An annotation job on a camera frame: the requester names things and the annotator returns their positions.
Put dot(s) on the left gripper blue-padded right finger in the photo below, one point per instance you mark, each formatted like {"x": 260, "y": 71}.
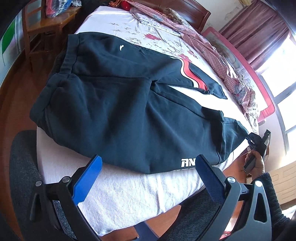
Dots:
{"x": 254, "y": 221}

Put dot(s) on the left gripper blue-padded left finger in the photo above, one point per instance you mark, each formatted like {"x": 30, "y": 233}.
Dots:
{"x": 69, "y": 191}

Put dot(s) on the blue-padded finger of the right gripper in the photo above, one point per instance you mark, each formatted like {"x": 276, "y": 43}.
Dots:
{"x": 253, "y": 139}

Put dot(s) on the dark navy sweatpants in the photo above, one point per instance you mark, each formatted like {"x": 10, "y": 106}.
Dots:
{"x": 121, "y": 101}

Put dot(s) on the dark knit right sleeve forearm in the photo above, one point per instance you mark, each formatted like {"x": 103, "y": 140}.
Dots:
{"x": 278, "y": 220}

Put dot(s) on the person's right hand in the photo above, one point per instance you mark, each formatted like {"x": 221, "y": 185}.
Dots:
{"x": 259, "y": 167}

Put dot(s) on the mauve window curtain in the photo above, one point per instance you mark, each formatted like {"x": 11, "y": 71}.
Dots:
{"x": 256, "y": 32}

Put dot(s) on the red-brown wooden headboard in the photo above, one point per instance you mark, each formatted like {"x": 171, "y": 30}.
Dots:
{"x": 193, "y": 12}

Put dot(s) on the wooden bedside chair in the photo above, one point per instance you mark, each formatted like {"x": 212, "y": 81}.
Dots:
{"x": 43, "y": 35}

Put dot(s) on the floral wardrobe door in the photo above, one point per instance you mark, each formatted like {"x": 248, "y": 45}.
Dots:
{"x": 12, "y": 45}

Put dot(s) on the pink patterned quilt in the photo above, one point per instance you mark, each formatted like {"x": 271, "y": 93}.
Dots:
{"x": 244, "y": 95}

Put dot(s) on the red tasselled cushion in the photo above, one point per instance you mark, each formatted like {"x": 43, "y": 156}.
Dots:
{"x": 120, "y": 4}

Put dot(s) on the plastic bag of clothes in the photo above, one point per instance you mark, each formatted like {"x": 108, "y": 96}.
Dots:
{"x": 56, "y": 7}

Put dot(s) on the pink bed guard rail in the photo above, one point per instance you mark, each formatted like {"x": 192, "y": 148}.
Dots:
{"x": 244, "y": 71}

